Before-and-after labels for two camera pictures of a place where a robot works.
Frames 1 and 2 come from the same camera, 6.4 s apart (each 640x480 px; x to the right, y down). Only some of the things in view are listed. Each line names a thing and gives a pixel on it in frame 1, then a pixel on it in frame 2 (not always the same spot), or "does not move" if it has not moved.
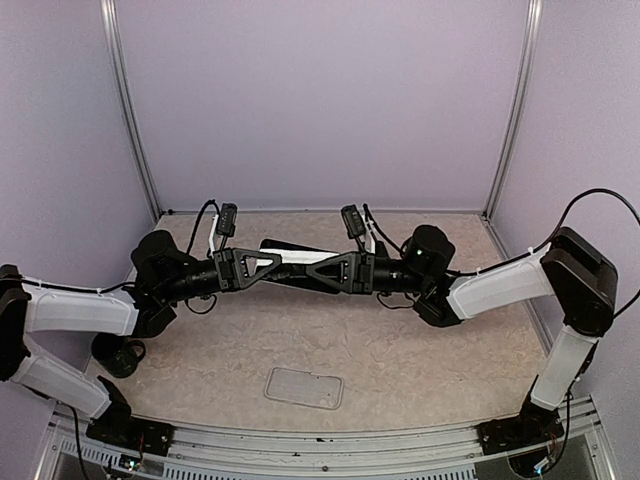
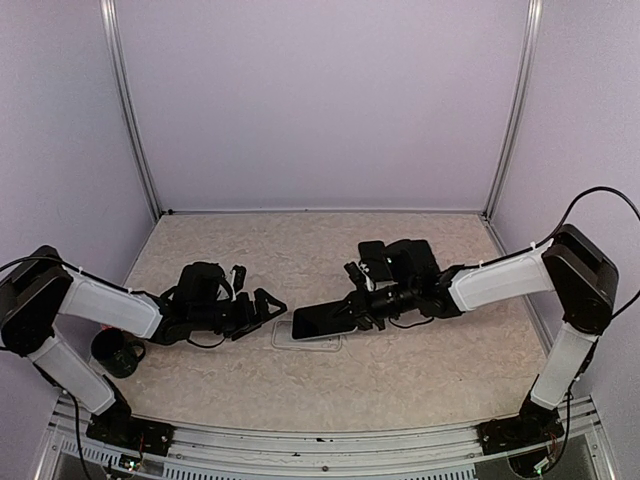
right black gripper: x=362 y=264 -> x=360 y=309
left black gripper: x=227 y=259 -> x=248 y=320
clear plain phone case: x=304 y=388 -> x=282 y=337
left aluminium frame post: x=129 y=107 does not move
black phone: x=291 y=270 -> x=322 y=319
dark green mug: x=117 y=354 does not move
